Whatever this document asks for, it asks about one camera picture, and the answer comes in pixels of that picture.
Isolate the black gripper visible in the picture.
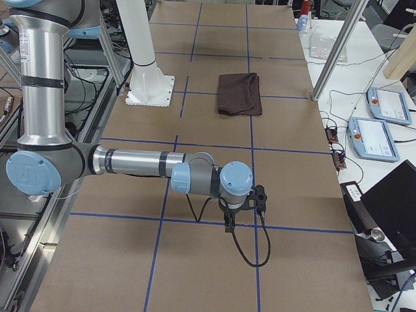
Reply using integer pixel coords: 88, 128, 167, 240
218, 198, 252, 232

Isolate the dark brown t-shirt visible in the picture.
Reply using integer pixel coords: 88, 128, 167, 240
217, 72, 263, 116

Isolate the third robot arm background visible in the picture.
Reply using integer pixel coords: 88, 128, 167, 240
1, 18, 20, 64

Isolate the black power strip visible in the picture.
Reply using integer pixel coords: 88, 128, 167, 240
324, 127, 346, 172

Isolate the brown paper table cover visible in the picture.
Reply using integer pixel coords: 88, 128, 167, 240
31, 1, 372, 311

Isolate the near teach pendant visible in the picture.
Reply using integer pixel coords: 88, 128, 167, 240
348, 117, 400, 163

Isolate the teach pendant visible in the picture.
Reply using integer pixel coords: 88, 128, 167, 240
367, 87, 412, 125
348, 117, 400, 163

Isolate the clear plastic bag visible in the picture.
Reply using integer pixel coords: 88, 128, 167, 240
309, 32, 337, 60

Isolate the far teach pendant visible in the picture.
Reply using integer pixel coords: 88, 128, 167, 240
367, 87, 412, 125

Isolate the red cylinder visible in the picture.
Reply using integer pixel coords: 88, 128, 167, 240
300, 0, 313, 15

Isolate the wooden beam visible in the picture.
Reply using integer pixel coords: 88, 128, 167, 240
383, 36, 415, 80

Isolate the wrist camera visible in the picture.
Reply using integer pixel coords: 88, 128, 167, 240
248, 185, 267, 218

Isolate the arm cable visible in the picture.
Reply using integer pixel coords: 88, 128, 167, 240
185, 191, 272, 268

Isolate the white camera mast base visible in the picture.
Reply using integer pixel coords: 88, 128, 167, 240
117, 1, 175, 107

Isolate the aluminium side frame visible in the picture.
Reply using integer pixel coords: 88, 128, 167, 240
0, 19, 131, 312

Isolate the aluminium frame post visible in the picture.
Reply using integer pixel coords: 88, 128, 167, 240
311, 0, 369, 101

